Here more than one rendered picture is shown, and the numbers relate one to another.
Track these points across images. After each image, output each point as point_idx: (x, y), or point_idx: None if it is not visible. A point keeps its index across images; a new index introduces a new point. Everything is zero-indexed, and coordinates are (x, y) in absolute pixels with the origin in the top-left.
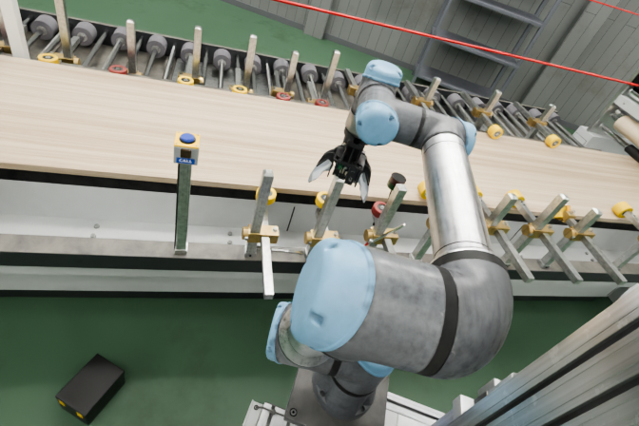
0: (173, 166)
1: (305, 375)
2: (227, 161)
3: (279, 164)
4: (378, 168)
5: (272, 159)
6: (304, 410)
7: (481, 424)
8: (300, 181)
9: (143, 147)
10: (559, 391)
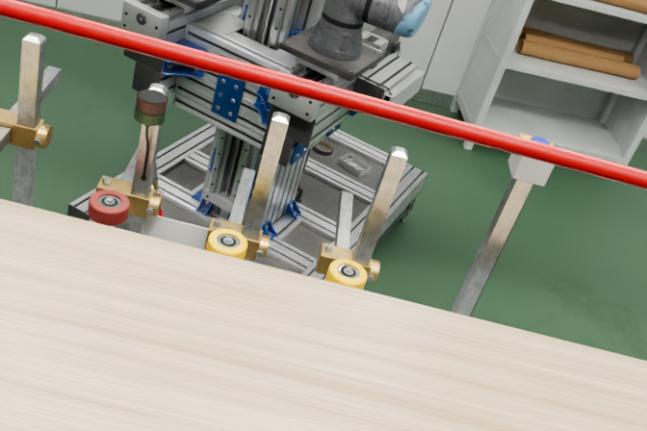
0: (523, 351)
1: (364, 60)
2: (423, 352)
3: (308, 329)
4: (23, 282)
5: (321, 345)
6: (369, 50)
7: None
8: (268, 285)
9: (593, 404)
10: None
